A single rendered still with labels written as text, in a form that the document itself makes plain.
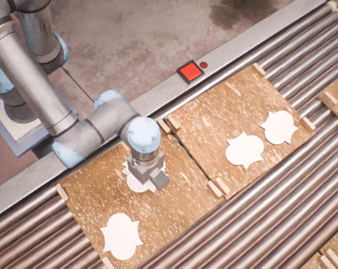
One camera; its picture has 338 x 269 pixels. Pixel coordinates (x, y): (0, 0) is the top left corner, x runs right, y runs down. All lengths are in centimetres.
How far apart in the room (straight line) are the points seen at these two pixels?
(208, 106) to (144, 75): 123
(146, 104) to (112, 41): 140
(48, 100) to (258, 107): 76
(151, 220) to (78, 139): 40
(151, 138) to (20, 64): 33
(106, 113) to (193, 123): 44
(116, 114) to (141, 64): 165
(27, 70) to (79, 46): 183
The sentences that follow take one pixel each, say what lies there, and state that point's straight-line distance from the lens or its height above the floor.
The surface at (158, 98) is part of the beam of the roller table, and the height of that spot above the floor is 91.
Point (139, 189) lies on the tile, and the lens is 110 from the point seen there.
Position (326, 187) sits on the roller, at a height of 92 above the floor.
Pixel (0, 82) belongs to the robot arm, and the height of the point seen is 111.
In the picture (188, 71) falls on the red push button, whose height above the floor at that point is 93.
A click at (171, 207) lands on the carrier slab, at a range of 113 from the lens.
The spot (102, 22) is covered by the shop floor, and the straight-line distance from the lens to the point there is 276.
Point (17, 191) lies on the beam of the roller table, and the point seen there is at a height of 92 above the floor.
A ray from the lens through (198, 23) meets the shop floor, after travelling 276.
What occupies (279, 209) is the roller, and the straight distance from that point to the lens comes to 121.
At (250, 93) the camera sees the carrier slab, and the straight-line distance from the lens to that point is 133.
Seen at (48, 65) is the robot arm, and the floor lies 109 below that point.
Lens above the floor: 204
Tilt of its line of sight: 65 degrees down
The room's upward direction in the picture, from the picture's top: 5 degrees clockwise
